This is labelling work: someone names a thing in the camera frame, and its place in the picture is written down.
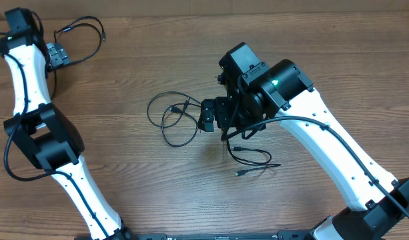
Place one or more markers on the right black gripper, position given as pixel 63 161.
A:
pixel 223 119

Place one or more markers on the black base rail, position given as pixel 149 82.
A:
pixel 280 235

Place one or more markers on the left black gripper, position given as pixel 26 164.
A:
pixel 58 54

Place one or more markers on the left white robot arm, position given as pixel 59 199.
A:
pixel 43 134

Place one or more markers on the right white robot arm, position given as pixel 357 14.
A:
pixel 375 199

